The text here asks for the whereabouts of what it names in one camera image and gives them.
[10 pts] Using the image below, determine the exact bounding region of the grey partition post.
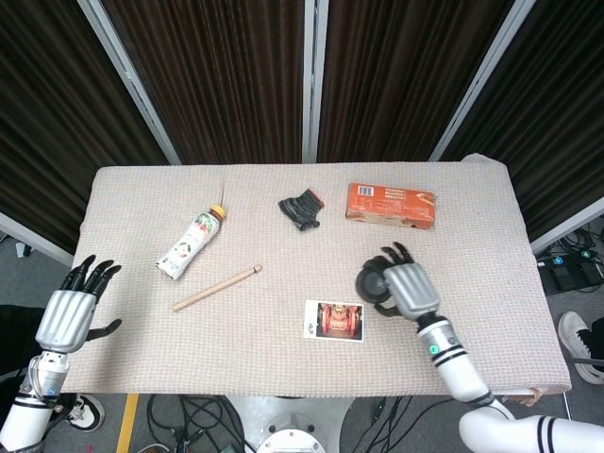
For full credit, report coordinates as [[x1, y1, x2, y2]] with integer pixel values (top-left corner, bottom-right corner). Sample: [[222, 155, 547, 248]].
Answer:
[[301, 0, 329, 164], [77, 0, 183, 165], [428, 0, 537, 161]]

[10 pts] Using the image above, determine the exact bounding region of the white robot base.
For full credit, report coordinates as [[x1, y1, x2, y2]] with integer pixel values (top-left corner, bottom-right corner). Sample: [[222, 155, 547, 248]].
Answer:
[[226, 394, 355, 453]]

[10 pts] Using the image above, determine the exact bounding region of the orange snack box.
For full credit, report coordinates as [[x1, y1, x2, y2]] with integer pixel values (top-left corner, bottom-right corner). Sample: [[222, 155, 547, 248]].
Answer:
[[344, 182, 438, 232]]

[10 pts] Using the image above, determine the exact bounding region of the beige waffle tablecloth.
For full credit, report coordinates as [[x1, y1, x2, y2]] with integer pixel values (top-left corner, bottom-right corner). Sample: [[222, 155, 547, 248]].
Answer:
[[59, 153, 575, 397]]

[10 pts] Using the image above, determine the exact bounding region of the dark brown partition panel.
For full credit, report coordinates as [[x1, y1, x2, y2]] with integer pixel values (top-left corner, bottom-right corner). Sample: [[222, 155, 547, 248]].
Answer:
[[101, 0, 308, 165], [0, 0, 171, 256], [316, 0, 515, 164], [443, 0, 604, 242]]

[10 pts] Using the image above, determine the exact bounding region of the black pedal blue sticker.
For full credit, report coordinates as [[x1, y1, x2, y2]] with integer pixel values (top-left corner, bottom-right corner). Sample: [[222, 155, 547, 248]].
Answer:
[[546, 257, 582, 293]]

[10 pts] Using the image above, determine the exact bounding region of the black dome-shaped object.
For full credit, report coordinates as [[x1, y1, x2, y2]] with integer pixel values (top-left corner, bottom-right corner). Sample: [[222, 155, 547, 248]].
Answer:
[[354, 257, 393, 304]]

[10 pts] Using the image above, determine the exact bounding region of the tea bottle yellow cap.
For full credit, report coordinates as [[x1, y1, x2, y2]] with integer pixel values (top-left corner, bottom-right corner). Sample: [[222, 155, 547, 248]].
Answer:
[[156, 203, 227, 281]]

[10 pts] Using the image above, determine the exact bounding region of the black trouser leg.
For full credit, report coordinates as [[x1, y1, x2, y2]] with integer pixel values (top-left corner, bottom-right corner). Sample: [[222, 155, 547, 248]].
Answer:
[[0, 304, 48, 378]]

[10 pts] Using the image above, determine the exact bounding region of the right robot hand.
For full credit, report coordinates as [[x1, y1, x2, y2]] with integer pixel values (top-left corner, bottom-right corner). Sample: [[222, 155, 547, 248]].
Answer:
[[362, 242, 443, 325]]

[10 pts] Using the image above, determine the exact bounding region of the black floor cable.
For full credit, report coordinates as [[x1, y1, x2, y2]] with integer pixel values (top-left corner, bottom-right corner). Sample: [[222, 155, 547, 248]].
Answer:
[[343, 395, 426, 453], [146, 394, 246, 453]]

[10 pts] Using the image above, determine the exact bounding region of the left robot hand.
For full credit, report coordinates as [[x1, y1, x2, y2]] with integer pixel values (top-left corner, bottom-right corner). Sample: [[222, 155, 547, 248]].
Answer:
[[35, 254, 124, 355]]

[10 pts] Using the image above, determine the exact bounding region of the red temple postcard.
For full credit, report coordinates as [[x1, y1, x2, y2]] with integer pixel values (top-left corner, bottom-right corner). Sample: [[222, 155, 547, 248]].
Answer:
[[302, 298, 365, 343]]

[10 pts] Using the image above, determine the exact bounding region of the white black sneaker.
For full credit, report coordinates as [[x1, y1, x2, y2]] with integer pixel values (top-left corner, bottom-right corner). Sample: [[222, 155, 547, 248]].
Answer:
[[55, 394, 106, 432], [558, 310, 604, 386]]

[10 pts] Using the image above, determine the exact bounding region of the grey partition base rail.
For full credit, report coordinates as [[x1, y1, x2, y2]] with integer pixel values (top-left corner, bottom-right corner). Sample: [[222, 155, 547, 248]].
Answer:
[[530, 195, 604, 256], [0, 210, 75, 268]]

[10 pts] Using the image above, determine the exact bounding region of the black pedal green sticker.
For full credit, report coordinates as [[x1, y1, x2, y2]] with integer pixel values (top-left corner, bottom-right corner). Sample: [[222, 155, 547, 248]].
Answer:
[[578, 252, 604, 288]]

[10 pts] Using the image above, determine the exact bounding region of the black glove orange cuff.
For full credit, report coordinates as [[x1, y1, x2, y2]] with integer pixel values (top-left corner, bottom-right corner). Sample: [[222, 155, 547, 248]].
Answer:
[[277, 187, 326, 233]]

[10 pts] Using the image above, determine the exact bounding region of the wooden stick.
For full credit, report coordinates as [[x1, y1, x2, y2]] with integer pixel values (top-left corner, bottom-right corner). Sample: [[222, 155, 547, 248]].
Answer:
[[172, 263, 263, 312]]

